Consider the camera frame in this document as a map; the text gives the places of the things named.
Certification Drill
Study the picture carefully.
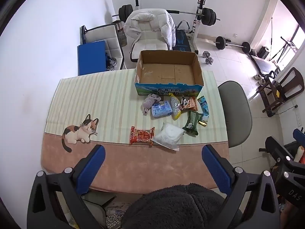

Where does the yellow clear packet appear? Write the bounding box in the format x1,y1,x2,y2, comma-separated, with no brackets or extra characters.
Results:
170,94,183,120

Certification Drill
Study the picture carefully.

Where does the blue folded mat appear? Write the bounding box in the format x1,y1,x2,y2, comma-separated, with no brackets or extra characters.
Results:
77,40,106,76

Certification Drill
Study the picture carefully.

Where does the striped cat print tablecloth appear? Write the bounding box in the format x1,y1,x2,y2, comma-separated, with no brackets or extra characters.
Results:
41,69,230,195

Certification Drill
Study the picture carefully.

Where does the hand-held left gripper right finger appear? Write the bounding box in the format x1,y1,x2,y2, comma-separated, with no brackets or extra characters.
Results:
202,144,279,229

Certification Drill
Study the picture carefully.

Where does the short barbell with black plates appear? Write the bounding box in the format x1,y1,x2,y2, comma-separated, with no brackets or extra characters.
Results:
214,36,250,53

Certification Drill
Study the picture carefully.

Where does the orange cartoon snack packet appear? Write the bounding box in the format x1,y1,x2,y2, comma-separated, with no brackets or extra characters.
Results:
180,95,198,112

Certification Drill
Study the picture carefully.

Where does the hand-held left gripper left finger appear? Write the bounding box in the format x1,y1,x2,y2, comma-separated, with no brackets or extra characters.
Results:
27,144,106,229

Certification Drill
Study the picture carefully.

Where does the black speaker box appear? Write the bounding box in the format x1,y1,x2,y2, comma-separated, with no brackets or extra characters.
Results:
258,46,270,59

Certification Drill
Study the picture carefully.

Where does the cardboard box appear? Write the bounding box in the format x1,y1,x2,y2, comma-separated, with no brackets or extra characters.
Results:
134,50,204,96

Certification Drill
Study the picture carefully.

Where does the black floor exercise machine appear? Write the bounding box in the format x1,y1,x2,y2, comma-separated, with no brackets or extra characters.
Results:
248,52,282,77

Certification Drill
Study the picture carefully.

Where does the white barbell rack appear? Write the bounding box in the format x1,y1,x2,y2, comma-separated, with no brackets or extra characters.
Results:
133,0,206,54

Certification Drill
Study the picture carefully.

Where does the dark wooden chair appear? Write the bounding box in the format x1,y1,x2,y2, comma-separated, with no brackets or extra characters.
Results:
257,67,305,117

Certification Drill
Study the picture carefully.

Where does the grey round chair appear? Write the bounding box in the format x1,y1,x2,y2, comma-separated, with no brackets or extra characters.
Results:
218,81,252,148

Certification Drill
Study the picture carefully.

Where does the black blue weight bench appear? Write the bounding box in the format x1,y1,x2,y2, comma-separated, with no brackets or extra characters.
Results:
172,20,193,52

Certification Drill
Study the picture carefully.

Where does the white office chair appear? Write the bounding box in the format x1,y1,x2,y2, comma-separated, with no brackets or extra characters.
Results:
129,30,168,64

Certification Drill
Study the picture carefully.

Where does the white puffer jacket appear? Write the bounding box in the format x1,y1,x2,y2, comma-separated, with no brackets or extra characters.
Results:
123,8,176,50

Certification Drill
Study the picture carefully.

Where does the black metal stand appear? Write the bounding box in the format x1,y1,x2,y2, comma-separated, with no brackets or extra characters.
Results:
269,17,298,62

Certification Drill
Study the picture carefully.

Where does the white shoe pair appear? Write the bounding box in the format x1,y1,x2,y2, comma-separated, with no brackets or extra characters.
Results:
254,74,267,85

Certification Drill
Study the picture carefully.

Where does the green snack packet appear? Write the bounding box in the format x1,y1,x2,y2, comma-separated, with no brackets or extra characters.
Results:
182,110,203,136

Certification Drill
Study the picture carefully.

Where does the white padded black-frame chair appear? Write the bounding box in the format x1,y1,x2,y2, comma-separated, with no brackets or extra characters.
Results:
80,23,127,71

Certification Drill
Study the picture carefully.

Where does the long barbell with black plates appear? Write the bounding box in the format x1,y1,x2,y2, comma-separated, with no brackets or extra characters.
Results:
112,4,221,27

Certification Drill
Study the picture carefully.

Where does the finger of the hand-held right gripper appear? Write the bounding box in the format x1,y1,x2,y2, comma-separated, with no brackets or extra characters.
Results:
293,128,305,142
265,136,295,165

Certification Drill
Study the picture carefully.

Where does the dark fleece clothing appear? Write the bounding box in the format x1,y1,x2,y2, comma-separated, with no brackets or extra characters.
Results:
121,183,243,229

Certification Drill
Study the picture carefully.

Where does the white plastic bag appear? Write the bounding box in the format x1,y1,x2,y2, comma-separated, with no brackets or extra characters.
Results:
151,122,186,151

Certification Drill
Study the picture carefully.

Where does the red snack packet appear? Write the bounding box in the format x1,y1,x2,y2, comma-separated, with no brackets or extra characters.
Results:
130,126,155,146

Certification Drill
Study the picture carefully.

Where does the grey cloth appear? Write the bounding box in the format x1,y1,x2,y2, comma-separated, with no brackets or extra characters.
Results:
142,94,162,116

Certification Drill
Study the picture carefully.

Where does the light blue packet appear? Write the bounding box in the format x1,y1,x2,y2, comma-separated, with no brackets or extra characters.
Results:
197,96,210,121

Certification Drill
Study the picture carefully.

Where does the blue tissue pack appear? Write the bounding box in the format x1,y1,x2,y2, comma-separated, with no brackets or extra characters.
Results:
151,101,172,118

